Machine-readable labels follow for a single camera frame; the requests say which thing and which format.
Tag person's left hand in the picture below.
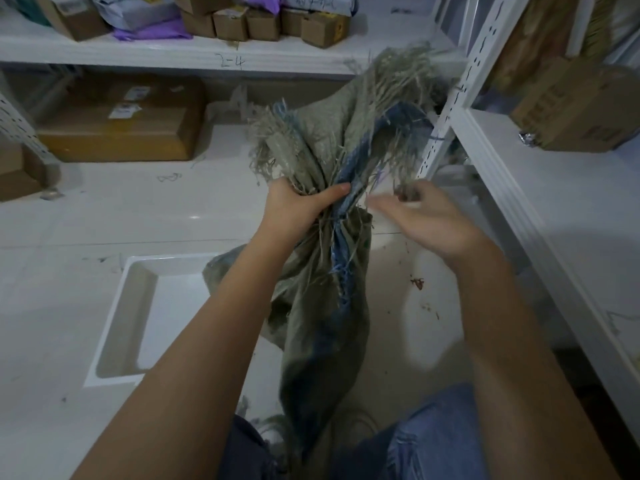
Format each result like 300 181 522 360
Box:
258 178 352 241

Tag person's right hand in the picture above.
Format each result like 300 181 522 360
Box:
367 180 493 273

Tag grey-green woven sack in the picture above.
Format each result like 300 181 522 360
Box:
202 42 451 465

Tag person's left forearm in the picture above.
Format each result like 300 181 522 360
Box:
70 226 301 480

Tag person's right forearm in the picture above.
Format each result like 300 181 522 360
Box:
447 245 623 480

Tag white slotted shelf rack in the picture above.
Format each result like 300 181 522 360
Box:
417 0 640 445

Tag white metal shelving unit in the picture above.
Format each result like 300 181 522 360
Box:
0 0 468 205

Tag small brown cardboard box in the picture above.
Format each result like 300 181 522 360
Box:
180 10 217 39
280 7 310 38
301 12 351 49
246 8 282 42
213 7 250 42

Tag white printed mailer bag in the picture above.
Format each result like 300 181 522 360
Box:
281 0 360 16

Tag brown cardboard box with print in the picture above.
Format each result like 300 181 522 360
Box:
510 57 640 154

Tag tall brown cardboard box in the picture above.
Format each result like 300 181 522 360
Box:
487 0 583 93

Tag white plastic tray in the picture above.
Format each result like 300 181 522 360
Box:
84 252 236 388

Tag large brown cardboard box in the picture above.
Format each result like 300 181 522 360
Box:
37 75 207 163

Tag person's blue jeans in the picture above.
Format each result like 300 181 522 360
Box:
217 382 488 480

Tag purple plastic mailer bag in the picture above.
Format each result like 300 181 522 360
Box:
112 17 193 42

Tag grey plastic mailer bag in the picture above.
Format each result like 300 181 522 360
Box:
90 0 182 31

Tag flat brown cardboard box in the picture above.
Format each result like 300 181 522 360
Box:
0 142 62 203

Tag brown cardboard box with label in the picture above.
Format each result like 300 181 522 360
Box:
35 0 112 42

